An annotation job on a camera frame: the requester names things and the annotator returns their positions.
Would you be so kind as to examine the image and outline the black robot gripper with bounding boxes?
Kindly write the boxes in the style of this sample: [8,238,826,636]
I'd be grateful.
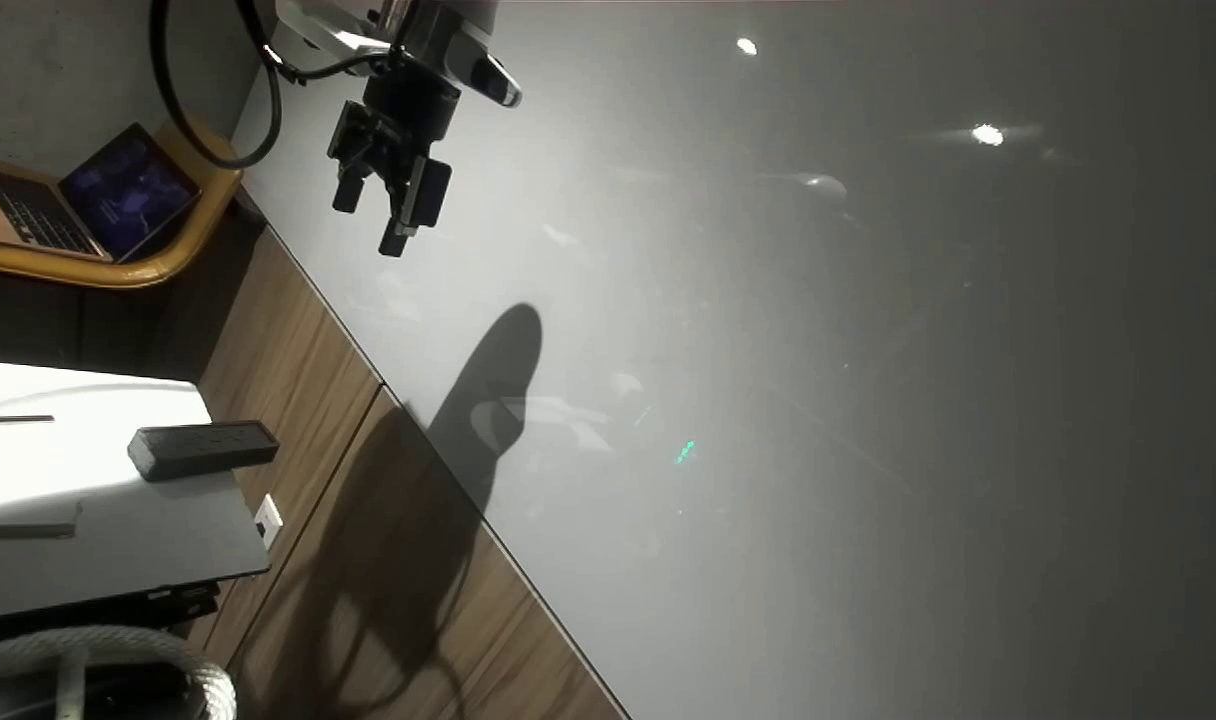
[324,57,463,258]

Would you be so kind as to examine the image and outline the black whiteboard eraser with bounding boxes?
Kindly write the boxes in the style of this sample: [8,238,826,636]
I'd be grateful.
[124,414,283,484]

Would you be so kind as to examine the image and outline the large grey whiteboard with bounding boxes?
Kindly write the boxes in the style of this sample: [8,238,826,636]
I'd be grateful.
[227,0,1216,720]

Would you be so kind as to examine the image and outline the laptop on wooden tray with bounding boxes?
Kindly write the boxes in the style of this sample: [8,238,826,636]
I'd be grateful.
[0,113,246,294]

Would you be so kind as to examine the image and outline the open laptop computer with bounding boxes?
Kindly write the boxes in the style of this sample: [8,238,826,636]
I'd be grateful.
[0,121,204,268]

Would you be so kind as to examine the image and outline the small white table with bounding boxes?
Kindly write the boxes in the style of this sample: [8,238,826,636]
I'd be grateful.
[0,357,277,625]

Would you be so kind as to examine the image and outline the thick grey marker strip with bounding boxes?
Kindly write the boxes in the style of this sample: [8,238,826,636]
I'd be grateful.
[0,500,88,539]

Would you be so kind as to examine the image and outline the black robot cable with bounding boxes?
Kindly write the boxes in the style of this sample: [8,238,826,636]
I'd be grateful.
[146,0,289,174]

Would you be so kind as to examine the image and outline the white wall socket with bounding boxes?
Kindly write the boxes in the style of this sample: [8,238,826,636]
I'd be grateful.
[246,491,289,550]

